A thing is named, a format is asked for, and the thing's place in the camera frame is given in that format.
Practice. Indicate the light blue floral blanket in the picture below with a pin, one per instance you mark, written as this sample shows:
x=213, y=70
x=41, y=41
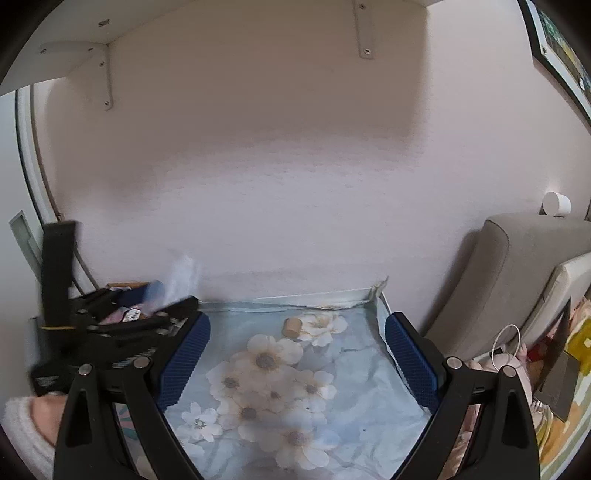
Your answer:
x=351, y=369

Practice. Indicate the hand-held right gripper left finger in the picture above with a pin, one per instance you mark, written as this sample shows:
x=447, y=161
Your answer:
x=184, y=364

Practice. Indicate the grey padded headboard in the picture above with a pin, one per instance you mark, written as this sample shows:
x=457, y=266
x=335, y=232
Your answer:
x=508, y=258

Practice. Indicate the black framed picture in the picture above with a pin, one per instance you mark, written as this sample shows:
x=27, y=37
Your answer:
x=561, y=55

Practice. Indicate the yellow patterned blanket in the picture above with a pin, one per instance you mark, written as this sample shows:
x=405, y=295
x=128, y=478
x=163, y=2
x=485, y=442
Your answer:
x=579, y=341

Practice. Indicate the white padded panel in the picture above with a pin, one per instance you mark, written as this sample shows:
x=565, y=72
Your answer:
x=563, y=286

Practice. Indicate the wooden cork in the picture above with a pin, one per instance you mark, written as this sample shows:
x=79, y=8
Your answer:
x=292, y=326

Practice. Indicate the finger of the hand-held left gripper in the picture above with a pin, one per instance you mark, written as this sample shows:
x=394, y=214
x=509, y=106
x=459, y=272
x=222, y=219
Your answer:
x=138, y=305
x=138, y=328

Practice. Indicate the pink folded cloth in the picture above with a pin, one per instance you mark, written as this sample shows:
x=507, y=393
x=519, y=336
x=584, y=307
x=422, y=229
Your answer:
x=114, y=317

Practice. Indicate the white round wall device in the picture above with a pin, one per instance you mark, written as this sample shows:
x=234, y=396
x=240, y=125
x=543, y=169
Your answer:
x=556, y=204

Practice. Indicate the white wall shelf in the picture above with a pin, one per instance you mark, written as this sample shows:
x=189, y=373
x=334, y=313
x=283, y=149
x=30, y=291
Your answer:
x=138, y=23

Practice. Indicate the pink plush toy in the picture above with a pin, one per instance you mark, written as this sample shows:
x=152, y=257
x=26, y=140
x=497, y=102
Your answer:
x=528, y=383

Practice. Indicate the dark notebook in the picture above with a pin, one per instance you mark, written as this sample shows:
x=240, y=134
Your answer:
x=558, y=378

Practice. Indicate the white shelf bracket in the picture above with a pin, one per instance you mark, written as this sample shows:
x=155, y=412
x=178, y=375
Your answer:
x=104, y=78
x=365, y=27

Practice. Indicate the person's left forearm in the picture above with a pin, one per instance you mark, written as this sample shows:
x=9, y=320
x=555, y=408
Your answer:
x=27, y=434

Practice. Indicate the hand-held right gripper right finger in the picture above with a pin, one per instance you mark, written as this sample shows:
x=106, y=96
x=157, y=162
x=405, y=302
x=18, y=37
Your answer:
x=411, y=364

